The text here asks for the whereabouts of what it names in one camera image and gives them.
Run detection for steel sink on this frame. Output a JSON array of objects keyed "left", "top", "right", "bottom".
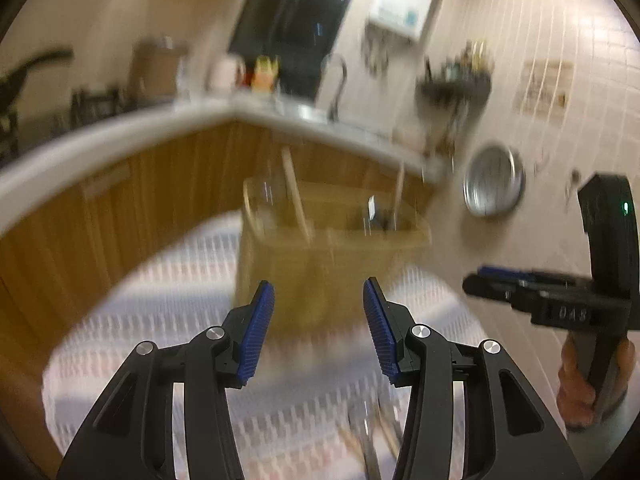
[{"left": 277, "top": 100, "right": 391, "bottom": 136}]

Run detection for water heater pipes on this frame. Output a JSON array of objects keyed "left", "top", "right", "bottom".
[{"left": 362, "top": 35, "right": 397, "bottom": 79}]

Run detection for yellow dish soap bottle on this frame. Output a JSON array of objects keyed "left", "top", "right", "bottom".
[{"left": 252, "top": 55, "right": 280, "bottom": 92}]

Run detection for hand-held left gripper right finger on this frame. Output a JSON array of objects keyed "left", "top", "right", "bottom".
[{"left": 362, "top": 276, "right": 585, "bottom": 480}]

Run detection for brown rice cooker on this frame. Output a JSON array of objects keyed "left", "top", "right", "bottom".
[{"left": 131, "top": 35, "right": 189, "bottom": 99}]

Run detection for yellow plastic slotted basket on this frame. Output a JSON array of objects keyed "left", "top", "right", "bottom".
[{"left": 235, "top": 177, "right": 433, "bottom": 333}]

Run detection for person's right hand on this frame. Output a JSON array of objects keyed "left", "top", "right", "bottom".
[{"left": 556, "top": 332, "right": 631, "bottom": 432}]

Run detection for dark window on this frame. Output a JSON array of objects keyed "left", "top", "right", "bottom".
[{"left": 227, "top": 0, "right": 368, "bottom": 103}]

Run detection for striped woven table mat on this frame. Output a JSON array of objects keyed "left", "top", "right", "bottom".
[{"left": 42, "top": 210, "right": 566, "bottom": 480}]

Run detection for dark wall spice rack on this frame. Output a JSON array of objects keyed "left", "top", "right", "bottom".
[{"left": 416, "top": 67, "right": 493, "bottom": 109}]

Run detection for hanging metal strainer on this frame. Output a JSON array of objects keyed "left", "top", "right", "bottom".
[{"left": 422, "top": 105, "right": 461, "bottom": 181}]

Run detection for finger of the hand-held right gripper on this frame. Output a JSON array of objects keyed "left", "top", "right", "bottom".
[
  {"left": 462, "top": 274, "right": 522, "bottom": 305},
  {"left": 477, "top": 265, "right": 592, "bottom": 284}
]

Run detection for metal faucet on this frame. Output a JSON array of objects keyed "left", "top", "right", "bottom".
[{"left": 322, "top": 52, "right": 349, "bottom": 122}]

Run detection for white water heater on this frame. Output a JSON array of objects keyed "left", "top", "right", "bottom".
[{"left": 366, "top": 0, "right": 441, "bottom": 43}]

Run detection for black wok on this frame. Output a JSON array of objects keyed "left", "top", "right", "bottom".
[{"left": 0, "top": 47, "right": 75, "bottom": 111}]

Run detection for black gas stove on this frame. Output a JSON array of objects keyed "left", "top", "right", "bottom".
[{"left": 0, "top": 85, "right": 137, "bottom": 161}]

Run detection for metal utensil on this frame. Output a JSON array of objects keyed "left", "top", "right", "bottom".
[{"left": 349, "top": 400, "right": 383, "bottom": 480}]

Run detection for wooden kitchen counter cabinets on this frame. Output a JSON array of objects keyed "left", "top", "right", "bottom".
[{"left": 0, "top": 92, "right": 451, "bottom": 466}]

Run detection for row of seasoning bottles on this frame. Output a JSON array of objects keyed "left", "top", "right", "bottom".
[{"left": 427, "top": 37, "right": 496, "bottom": 78}]

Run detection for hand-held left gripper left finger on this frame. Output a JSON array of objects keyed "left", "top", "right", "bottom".
[{"left": 55, "top": 280, "right": 277, "bottom": 480}]

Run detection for wooden chopstick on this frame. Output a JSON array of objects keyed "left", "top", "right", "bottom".
[
  {"left": 391, "top": 160, "right": 407, "bottom": 231},
  {"left": 281, "top": 147, "right": 316, "bottom": 245}
]

